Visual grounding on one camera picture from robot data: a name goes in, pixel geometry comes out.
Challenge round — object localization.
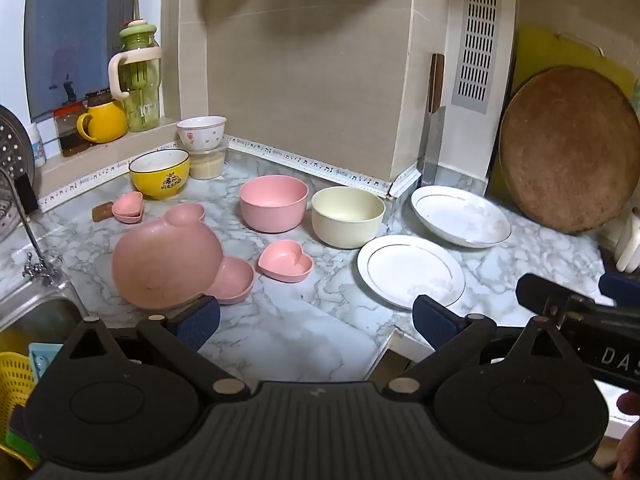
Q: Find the round wooden cutting board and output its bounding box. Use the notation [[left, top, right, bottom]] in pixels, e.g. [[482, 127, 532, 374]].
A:
[[498, 66, 640, 234]]

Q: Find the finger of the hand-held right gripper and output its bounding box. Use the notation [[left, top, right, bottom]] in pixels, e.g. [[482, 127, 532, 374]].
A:
[[516, 272, 596, 321], [598, 270, 640, 306]]

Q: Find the person's right hand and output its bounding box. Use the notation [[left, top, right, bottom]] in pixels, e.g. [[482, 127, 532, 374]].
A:
[[614, 391, 640, 480]]

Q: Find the white handheld appliance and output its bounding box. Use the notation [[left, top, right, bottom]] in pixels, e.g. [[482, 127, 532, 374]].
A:
[[614, 220, 640, 273]]

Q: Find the steel sink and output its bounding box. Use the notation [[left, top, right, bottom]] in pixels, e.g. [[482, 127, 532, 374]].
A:
[[0, 280, 91, 353]]

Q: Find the white gold-rimmed plate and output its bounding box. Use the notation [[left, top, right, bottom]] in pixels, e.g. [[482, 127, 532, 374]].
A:
[[356, 234, 466, 309], [410, 185, 512, 249]]

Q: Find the window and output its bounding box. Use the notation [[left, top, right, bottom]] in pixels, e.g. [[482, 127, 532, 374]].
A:
[[25, 0, 138, 121]]

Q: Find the glass jar with brown liquid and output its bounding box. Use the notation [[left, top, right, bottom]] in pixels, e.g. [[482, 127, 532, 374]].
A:
[[53, 102, 93, 158]]

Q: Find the yellow cartoon bowl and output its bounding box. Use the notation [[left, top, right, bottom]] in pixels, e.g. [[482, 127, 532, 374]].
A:
[[128, 148, 191, 201]]

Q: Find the black sponge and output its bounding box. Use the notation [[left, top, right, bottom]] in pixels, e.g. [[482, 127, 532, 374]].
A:
[[14, 175, 40, 213]]

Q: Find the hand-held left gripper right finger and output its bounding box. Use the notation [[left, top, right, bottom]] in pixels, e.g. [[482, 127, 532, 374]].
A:
[[384, 294, 576, 395]]

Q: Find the yellow plastic cutting board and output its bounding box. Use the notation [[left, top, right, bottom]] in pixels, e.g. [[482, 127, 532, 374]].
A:
[[487, 27, 636, 196]]

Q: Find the light blue plastic holder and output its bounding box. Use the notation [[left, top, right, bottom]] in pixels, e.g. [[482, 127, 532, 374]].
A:
[[27, 342, 63, 377]]

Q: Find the grey vent grille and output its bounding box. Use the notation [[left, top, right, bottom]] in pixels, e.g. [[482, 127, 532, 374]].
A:
[[451, 0, 503, 107]]

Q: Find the pink bear-shaped plate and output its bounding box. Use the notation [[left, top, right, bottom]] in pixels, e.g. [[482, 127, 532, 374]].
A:
[[111, 203, 256, 311]]

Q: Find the clear plastic container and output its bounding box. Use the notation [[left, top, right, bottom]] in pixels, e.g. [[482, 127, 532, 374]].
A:
[[189, 140, 230, 181]]

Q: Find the music-note edge tape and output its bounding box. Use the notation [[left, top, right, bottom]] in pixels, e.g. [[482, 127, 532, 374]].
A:
[[37, 135, 423, 211]]

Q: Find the small white bottle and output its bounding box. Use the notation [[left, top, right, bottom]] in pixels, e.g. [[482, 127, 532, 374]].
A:
[[27, 122, 47, 168]]

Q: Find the green water bottle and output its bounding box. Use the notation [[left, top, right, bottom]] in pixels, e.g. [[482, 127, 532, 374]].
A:
[[109, 17, 163, 133]]

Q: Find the steel cleaver with wooden handle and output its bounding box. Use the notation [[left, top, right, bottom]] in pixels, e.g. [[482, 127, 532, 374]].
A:
[[422, 53, 447, 173]]

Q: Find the chrome faucet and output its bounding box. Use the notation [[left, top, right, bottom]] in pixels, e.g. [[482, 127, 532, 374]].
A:
[[0, 167, 63, 288]]

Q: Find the cream round bowl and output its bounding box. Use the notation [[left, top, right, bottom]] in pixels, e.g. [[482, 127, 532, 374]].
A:
[[311, 186, 386, 249]]

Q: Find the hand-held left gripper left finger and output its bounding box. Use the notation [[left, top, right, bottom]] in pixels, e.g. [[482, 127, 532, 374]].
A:
[[60, 296, 251, 402]]

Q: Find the pink round bowl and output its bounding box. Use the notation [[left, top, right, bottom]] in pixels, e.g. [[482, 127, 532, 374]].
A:
[[239, 175, 310, 234]]

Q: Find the perforated metal steamer plate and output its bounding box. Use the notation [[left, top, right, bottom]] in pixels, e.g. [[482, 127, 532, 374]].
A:
[[0, 104, 36, 243]]

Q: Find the white floral bowl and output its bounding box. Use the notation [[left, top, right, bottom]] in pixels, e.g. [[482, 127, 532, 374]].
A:
[[176, 115, 228, 152]]

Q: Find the yellow mug with black lid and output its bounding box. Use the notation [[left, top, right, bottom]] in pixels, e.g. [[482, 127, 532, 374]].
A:
[[76, 89, 128, 144]]

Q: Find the yellow plastic basket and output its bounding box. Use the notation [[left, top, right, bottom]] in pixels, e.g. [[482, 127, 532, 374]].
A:
[[0, 351, 41, 466]]

